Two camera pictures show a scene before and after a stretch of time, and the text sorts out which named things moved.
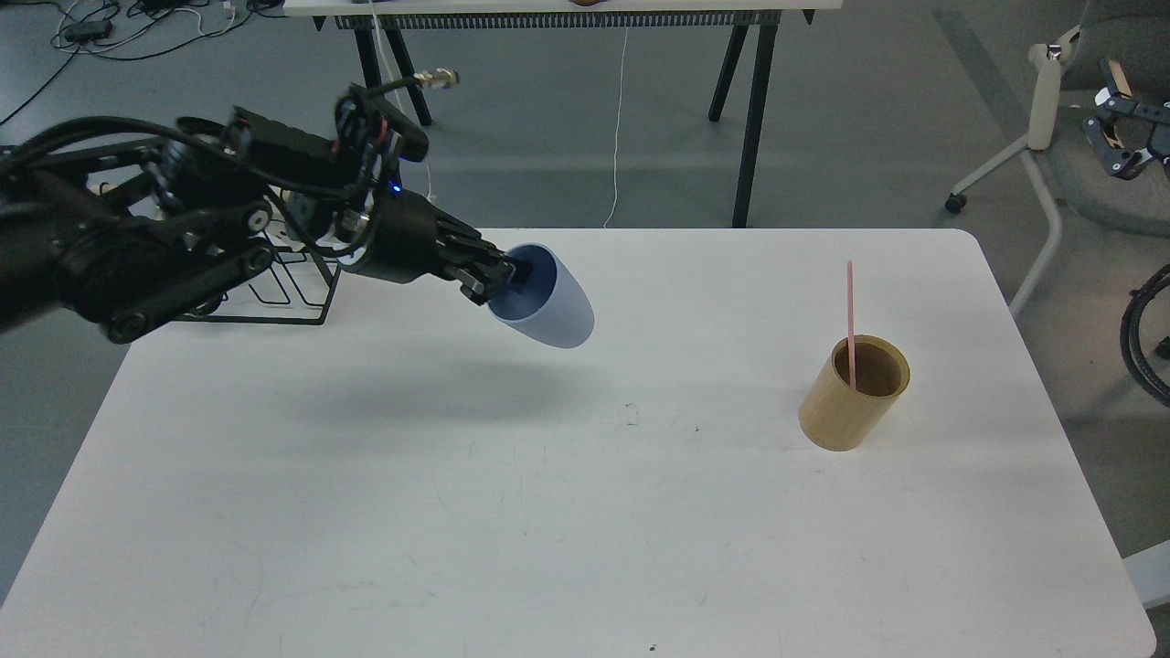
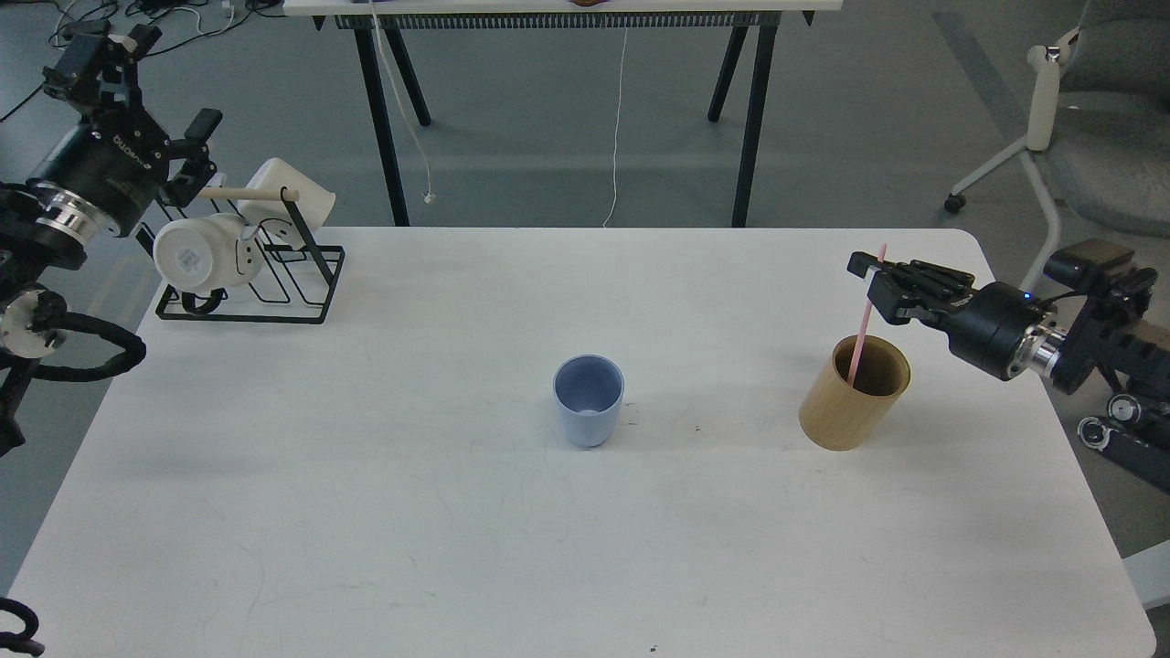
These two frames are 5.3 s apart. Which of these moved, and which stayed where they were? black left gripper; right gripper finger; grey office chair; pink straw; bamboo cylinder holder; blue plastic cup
Moved: blue plastic cup; right gripper finger; black left gripper; pink straw
Stayed: bamboo cylinder holder; grey office chair
